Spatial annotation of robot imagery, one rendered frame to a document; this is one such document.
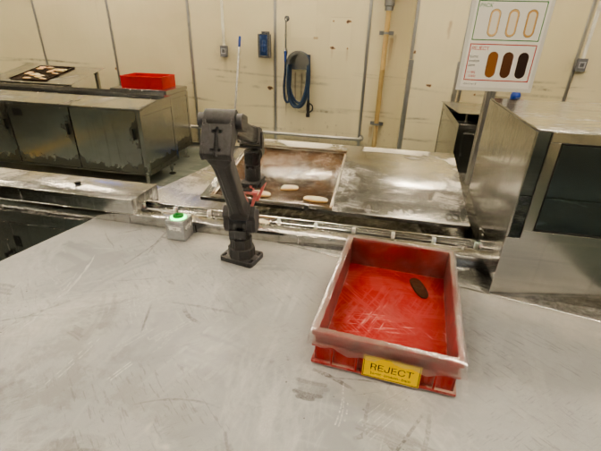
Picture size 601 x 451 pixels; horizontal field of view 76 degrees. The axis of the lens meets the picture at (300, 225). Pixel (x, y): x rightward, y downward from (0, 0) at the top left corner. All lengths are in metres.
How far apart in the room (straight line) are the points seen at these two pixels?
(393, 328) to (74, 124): 3.95
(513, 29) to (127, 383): 1.92
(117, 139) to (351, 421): 3.77
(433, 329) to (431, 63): 3.86
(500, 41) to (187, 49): 4.22
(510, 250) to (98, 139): 3.88
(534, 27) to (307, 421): 1.80
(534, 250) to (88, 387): 1.15
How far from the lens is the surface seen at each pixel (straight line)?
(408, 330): 1.06
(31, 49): 6.97
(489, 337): 1.12
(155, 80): 4.90
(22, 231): 2.01
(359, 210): 1.51
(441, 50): 4.69
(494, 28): 2.04
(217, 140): 0.95
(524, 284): 1.29
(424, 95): 4.72
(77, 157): 4.64
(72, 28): 6.47
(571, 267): 1.30
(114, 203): 1.63
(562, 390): 1.07
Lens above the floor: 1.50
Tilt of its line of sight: 27 degrees down
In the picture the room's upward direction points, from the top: 2 degrees clockwise
